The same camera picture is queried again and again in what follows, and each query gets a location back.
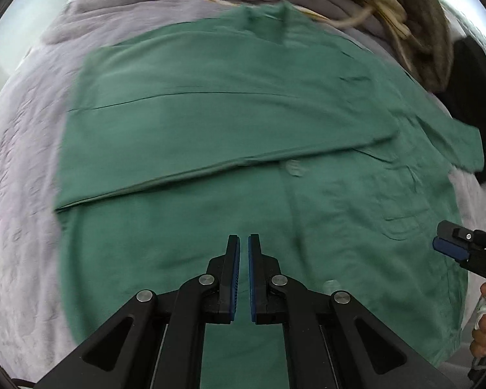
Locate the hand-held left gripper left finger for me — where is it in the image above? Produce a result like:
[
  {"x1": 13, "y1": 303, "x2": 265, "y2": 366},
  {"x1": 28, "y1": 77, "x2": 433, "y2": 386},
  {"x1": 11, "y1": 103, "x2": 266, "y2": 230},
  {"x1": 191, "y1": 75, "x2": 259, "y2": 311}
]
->
[{"x1": 32, "y1": 234, "x2": 241, "y2": 389}]

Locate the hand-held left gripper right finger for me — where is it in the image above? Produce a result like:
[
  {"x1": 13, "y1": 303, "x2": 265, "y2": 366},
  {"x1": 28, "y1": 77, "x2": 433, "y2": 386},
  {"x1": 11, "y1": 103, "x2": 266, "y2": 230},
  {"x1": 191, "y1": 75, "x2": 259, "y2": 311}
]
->
[{"x1": 248, "y1": 234, "x2": 459, "y2": 389}]

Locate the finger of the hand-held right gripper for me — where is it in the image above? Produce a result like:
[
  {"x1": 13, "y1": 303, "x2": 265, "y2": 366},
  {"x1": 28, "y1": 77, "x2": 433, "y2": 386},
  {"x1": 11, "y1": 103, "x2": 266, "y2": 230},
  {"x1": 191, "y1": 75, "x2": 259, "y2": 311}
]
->
[
  {"x1": 436, "y1": 220, "x2": 478, "y2": 242},
  {"x1": 432, "y1": 237, "x2": 470, "y2": 262}
]

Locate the green button shirt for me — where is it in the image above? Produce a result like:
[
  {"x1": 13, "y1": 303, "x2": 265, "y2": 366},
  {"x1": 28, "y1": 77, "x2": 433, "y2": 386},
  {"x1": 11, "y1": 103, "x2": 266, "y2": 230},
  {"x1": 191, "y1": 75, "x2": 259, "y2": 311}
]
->
[{"x1": 53, "y1": 1, "x2": 484, "y2": 389}]

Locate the person's right hand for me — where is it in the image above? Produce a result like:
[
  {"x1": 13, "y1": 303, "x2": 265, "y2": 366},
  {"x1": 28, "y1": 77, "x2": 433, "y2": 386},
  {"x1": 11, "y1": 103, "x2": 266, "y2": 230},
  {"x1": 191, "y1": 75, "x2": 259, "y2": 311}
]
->
[{"x1": 471, "y1": 281, "x2": 486, "y2": 360}]

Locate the black cloth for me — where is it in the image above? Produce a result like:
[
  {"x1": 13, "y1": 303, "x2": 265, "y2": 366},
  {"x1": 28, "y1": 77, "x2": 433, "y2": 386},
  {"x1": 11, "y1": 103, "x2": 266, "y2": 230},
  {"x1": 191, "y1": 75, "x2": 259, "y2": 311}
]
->
[{"x1": 435, "y1": 36, "x2": 486, "y2": 185}]

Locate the brown fuzzy cloth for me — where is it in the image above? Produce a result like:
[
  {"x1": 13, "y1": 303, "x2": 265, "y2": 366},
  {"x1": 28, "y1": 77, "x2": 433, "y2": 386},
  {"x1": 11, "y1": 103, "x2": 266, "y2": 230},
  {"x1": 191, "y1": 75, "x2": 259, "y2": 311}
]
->
[{"x1": 383, "y1": 0, "x2": 455, "y2": 92}]

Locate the white quilted cover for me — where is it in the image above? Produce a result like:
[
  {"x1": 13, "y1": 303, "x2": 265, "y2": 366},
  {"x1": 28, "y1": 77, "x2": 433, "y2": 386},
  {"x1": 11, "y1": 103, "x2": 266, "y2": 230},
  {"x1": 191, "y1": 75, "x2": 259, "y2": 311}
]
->
[{"x1": 439, "y1": 0, "x2": 486, "y2": 90}]

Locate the lavender plush blanket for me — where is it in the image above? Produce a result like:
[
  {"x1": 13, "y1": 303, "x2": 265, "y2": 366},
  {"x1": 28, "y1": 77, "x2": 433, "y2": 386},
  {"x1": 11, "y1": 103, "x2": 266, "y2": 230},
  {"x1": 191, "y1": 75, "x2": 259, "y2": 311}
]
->
[{"x1": 0, "y1": 0, "x2": 486, "y2": 389}]

